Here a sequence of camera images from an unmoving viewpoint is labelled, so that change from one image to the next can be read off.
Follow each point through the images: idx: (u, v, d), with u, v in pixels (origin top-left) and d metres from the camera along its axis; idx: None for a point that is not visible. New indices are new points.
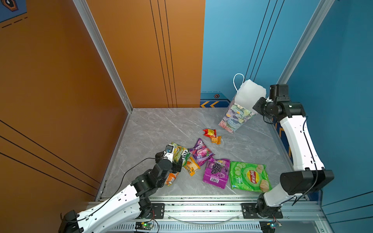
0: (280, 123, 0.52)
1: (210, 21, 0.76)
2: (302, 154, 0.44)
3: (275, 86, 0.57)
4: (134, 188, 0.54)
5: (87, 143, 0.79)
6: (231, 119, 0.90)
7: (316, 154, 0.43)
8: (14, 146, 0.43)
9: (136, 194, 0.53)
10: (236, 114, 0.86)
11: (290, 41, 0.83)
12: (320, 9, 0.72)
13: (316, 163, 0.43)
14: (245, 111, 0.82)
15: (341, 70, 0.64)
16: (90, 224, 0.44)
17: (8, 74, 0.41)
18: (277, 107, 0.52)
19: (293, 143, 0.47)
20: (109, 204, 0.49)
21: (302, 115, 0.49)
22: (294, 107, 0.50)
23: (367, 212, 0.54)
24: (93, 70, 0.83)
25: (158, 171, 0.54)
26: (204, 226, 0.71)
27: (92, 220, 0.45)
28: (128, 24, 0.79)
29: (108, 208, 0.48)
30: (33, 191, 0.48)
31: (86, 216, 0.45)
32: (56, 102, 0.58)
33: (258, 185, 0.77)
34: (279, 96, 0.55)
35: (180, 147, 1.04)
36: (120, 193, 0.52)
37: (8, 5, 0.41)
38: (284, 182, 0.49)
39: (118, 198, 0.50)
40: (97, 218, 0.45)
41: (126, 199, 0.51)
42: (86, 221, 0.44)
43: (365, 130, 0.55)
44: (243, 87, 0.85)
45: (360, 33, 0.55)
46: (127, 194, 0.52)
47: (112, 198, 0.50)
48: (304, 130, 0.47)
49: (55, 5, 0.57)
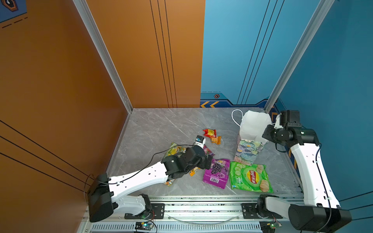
0: (291, 149, 0.49)
1: (210, 21, 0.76)
2: (313, 188, 0.40)
3: (286, 111, 0.55)
4: (164, 167, 0.52)
5: (87, 143, 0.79)
6: (245, 153, 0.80)
7: (330, 190, 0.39)
8: (14, 146, 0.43)
9: (165, 173, 0.50)
10: (247, 148, 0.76)
11: (290, 41, 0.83)
12: (319, 10, 0.72)
13: (330, 199, 0.38)
14: (255, 143, 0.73)
15: (341, 71, 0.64)
16: (120, 191, 0.43)
17: (8, 74, 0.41)
18: (288, 132, 0.49)
19: (305, 174, 0.43)
20: (138, 175, 0.47)
21: (315, 143, 0.46)
22: (307, 133, 0.47)
23: (367, 212, 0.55)
24: (92, 70, 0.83)
25: (192, 154, 0.53)
26: (204, 226, 0.71)
27: (122, 188, 0.43)
28: (128, 24, 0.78)
29: (139, 179, 0.46)
30: (33, 191, 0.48)
31: (117, 181, 0.44)
32: (56, 101, 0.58)
33: (258, 185, 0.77)
34: (290, 122, 0.53)
35: (180, 147, 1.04)
36: (149, 168, 0.50)
37: (8, 5, 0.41)
38: (294, 215, 0.43)
39: (148, 173, 0.49)
40: (127, 187, 0.44)
41: (155, 175, 0.49)
42: (117, 187, 0.43)
43: (365, 130, 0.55)
44: (245, 118, 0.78)
45: (360, 34, 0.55)
46: (157, 171, 0.50)
47: (142, 172, 0.48)
48: (317, 160, 0.43)
49: (54, 5, 0.70)
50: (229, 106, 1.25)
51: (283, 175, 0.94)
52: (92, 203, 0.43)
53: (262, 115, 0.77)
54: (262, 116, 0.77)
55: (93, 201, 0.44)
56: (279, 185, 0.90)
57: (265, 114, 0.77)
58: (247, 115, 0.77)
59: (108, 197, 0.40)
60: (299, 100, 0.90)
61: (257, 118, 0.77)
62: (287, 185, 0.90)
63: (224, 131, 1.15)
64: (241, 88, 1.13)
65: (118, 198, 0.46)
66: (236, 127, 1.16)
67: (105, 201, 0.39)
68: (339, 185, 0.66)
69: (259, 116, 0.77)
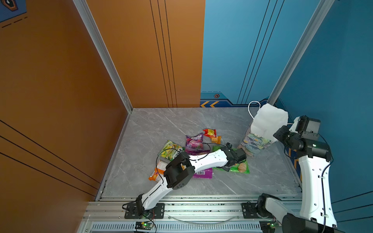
0: (298, 160, 0.47)
1: (210, 21, 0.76)
2: (312, 202, 0.39)
3: (305, 118, 0.51)
4: (223, 152, 0.63)
5: (87, 142, 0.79)
6: (250, 145, 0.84)
7: (329, 208, 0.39)
8: (14, 147, 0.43)
9: (227, 158, 0.61)
10: (254, 141, 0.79)
11: (289, 41, 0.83)
12: (320, 9, 0.72)
13: (328, 217, 0.37)
14: (263, 140, 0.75)
15: (341, 71, 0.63)
16: (197, 167, 0.54)
17: (8, 73, 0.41)
18: (299, 141, 0.47)
19: (307, 187, 0.42)
20: (208, 157, 0.58)
21: (326, 159, 0.43)
22: (319, 146, 0.45)
23: (367, 212, 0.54)
24: (92, 68, 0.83)
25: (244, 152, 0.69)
26: (204, 226, 0.71)
27: (198, 164, 0.54)
28: (129, 24, 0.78)
29: (209, 160, 0.58)
30: (33, 190, 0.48)
31: (194, 159, 0.56)
32: (56, 101, 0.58)
33: (236, 167, 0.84)
34: (306, 131, 0.50)
35: (175, 145, 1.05)
36: (214, 153, 0.61)
37: (8, 5, 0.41)
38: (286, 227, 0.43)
39: (214, 156, 0.60)
40: (202, 164, 0.55)
41: (219, 159, 0.60)
42: (196, 163, 0.54)
43: (365, 130, 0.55)
44: (262, 111, 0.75)
45: (359, 34, 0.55)
46: (221, 155, 0.62)
47: (210, 154, 0.60)
48: (323, 176, 0.41)
49: (54, 5, 0.70)
50: (229, 106, 1.25)
51: (282, 175, 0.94)
52: (175, 174, 0.55)
53: (279, 111, 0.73)
54: (279, 112, 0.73)
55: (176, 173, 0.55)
56: (279, 185, 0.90)
57: (283, 112, 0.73)
58: (264, 108, 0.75)
59: (191, 171, 0.51)
60: (299, 100, 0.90)
61: (275, 113, 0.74)
62: (287, 185, 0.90)
63: (224, 131, 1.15)
64: (241, 88, 1.11)
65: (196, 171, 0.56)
66: (236, 127, 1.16)
67: (190, 173, 0.50)
68: (339, 185, 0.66)
69: (277, 111, 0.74)
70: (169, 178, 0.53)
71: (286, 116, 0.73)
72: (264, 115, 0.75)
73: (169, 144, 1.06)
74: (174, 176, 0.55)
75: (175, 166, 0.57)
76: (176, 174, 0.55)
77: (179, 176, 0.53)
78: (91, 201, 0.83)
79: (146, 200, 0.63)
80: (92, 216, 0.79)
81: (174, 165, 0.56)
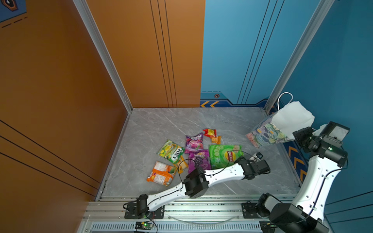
0: (309, 159, 0.46)
1: (209, 22, 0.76)
2: (305, 194, 0.40)
3: (333, 124, 0.48)
4: (241, 168, 0.64)
5: (87, 142, 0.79)
6: (262, 136, 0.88)
7: (321, 204, 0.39)
8: (15, 147, 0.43)
9: (243, 174, 0.63)
10: (268, 133, 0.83)
11: (290, 41, 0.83)
12: (320, 9, 0.72)
13: (315, 210, 0.38)
14: (279, 134, 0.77)
15: (340, 71, 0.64)
16: (211, 181, 0.59)
17: (8, 73, 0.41)
18: (315, 142, 0.47)
19: (306, 182, 0.42)
20: (224, 172, 0.62)
21: (338, 164, 0.42)
22: (335, 151, 0.44)
23: (367, 212, 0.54)
24: (93, 68, 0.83)
25: (266, 165, 0.67)
26: (204, 226, 0.71)
27: (213, 179, 0.59)
28: (129, 23, 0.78)
29: (225, 174, 0.61)
30: (33, 190, 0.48)
31: (210, 174, 0.61)
32: (56, 101, 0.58)
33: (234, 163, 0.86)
34: (330, 136, 0.48)
35: (175, 145, 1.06)
36: (230, 168, 0.64)
37: (8, 5, 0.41)
38: (273, 210, 0.45)
39: (230, 171, 0.62)
40: (217, 179, 0.60)
41: (235, 174, 0.62)
42: (211, 178, 0.59)
43: (366, 130, 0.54)
44: (285, 107, 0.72)
45: (359, 34, 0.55)
46: (237, 170, 0.63)
47: (226, 169, 0.63)
48: (327, 176, 0.41)
49: (54, 5, 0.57)
50: (229, 106, 1.25)
51: (282, 175, 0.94)
52: (192, 185, 0.63)
53: (306, 114, 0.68)
54: (306, 115, 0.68)
55: (193, 185, 0.63)
56: (279, 184, 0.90)
57: (310, 115, 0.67)
58: (291, 105, 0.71)
59: (207, 185, 0.57)
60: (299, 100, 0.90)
61: (300, 114, 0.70)
62: (287, 185, 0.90)
63: (224, 131, 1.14)
64: (241, 88, 1.11)
65: (212, 185, 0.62)
66: (236, 127, 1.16)
67: (204, 187, 0.56)
68: (339, 185, 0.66)
69: (303, 113, 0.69)
70: (188, 187, 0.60)
71: (311, 120, 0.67)
72: (288, 111, 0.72)
73: (168, 143, 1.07)
74: (191, 187, 0.62)
75: (193, 179, 0.64)
76: (193, 185, 0.63)
77: (196, 187, 0.59)
78: (91, 201, 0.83)
79: (155, 201, 0.65)
80: (92, 216, 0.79)
81: (192, 177, 0.63)
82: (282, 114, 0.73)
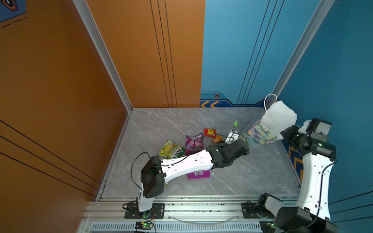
0: (302, 158, 0.48)
1: (209, 21, 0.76)
2: (308, 194, 0.40)
3: (317, 120, 0.51)
4: (209, 154, 0.52)
5: (87, 142, 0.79)
6: (252, 138, 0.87)
7: (325, 202, 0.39)
8: (14, 146, 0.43)
9: (211, 161, 0.51)
10: (259, 134, 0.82)
11: (290, 41, 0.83)
12: (320, 9, 0.72)
13: (321, 209, 0.38)
14: (269, 134, 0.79)
15: (340, 70, 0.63)
16: (170, 173, 0.46)
17: (8, 74, 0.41)
18: (305, 140, 0.49)
19: (305, 181, 0.43)
20: (187, 160, 0.49)
21: (330, 158, 0.44)
22: (325, 146, 0.46)
23: (367, 212, 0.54)
24: (93, 68, 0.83)
25: (239, 145, 0.53)
26: (204, 226, 0.71)
27: (172, 170, 0.46)
28: (128, 23, 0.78)
29: (187, 164, 0.48)
30: (34, 189, 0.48)
31: (168, 164, 0.47)
32: (55, 101, 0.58)
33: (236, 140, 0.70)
34: (315, 132, 0.51)
35: (175, 145, 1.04)
36: (195, 155, 0.51)
37: (8, 5, 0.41)
38: (280, 216, 0.44)
39: (195, 159, 0.50)
40: (177, 170, 0.47)
41: (202, 162, 0.50)
42: (169, 169, 0.46)
43: (366, 130, 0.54)
44: (271, 108, 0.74)
45: (359, 34, 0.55)
46: (203, 158, 0.51)
47: (190, 157, 0.50)
48: (324, 173, 0.42)
49: (55, 6, 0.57)
50: (229, 106, 1.25)
51: (282, 175, 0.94)
52: (147, 181, 0.48)
53: (289, 112, 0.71)
54: (289, 113, 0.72)
55: (148, 179, 0.49)
56: (279, 185, 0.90)
57: (292, 112, 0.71)
58: (275, 105, 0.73)
59: (162, 177, 0.43)
60: (299, 100, 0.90)
61: (284, 113, 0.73)
62: (287, 185, 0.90)
63: (224, 131, 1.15)
64: (241, 88, 1.13)
65: (170, 178, 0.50)
66: (237, 127, 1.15)
67: (159, 181, 0.43)
68: (339, 185, 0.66)
69: (286, 111, 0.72)
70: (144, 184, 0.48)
71: (295, 117, 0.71)
72: (273, 112, 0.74)
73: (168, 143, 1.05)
74: (146, 183, 0.48)
75: (147, 172, 0.50)
76: (148, 179, 0.48)
77: (151, 182, 0.45)
78: (91, 201, 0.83)
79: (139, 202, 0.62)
80: (92, 216, 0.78)
81: (147, 171, 0.48)
82: (268, 115, 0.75)
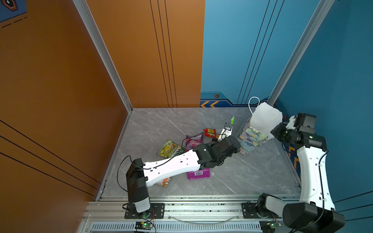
0: (297, 152, 0.50)
1: (209, 21, 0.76)
2: (311, 187, 0.41)
3: (302, 114, 0.55)
4: (196, 155, 0.49)
5: (87, 142, 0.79)
6: (245, 141, 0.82)
7: (327, 192, 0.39)
8: (14, 146, 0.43)
9: (198, 162, 0.48)
10: (251, 137, 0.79)
11: (289, 41, 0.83)
12: (320, 9, 0.72)
13: (326, 201, 0.38)
14: (261, 135, 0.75)
15: (340, 70, 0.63)
16: (153, 176, 0.43)
17: (8, 74, 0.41)
18: (296, 135, 0.50)
19: (305, 175, 0.44)
20: (170, 163, 0.46)
21: (323, 149, 0.46)
22: (315, 138, 0.48)
23: (367, 212, 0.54)
24: (93, 68, 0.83)
25: (227, 143, 0.49)
26: (204, 226, 0.71)
27: (155, 173, 0.44)
28: (128, 23, 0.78)
29: (169, 166, 0.46)
30: (34, 189, 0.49)
31: (150, 167, 0.45)
32: (55, 101, 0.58)
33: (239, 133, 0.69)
34: (304, 125, 0.53)
35: (175, 145, 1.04)
36: (181, 157, 0.48)
37: (8, 5, 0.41)
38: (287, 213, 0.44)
39: (180, 160, 0.47)
40: (160, 173, 0.44)
41: (187, 163, 0.47)
42: (151, 172, 0.44)
43: (365, 130, 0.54)
44: (257, 110, 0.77)
45: (359, 34, 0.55)
46: (189, 158, 0.48)
47: (174, 159, 0.47)
48: (320, 164, 0.44)
49: (54, 6, 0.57)
50: (229, 106, 1.25)
51: (282, 175, 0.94)
52: (130, 184, 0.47)
53: (274, 111, 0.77)
54: (274, 112, 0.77)
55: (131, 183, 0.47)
56: (279, 184, 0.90)
57: (277, 111, 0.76)
58: (261, 106, 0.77)
59: (143, 181, 0.41)
60: (299, 100, 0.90)
61: (270, 113, 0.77)
62: (287, 185, 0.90)
63: None
64: (241, 88, 1.13)
65: (154, 182, 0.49)
66: (237, 127, 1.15)
67: (141, 185, 0.40)
68: (339, 185, 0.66)
69: (272, 111, 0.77)
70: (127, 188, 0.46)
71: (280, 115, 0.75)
72: (260, 113, 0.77)
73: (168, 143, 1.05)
74: (129, 187, 0.44)
75: (131, 175, 0.48)
76: (132, 182, 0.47)
77: (133, 186, 0.42)
78: (91, 201, 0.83)
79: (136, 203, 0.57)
80: (92, 216, 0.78)
81: (131, 174, 0.48)
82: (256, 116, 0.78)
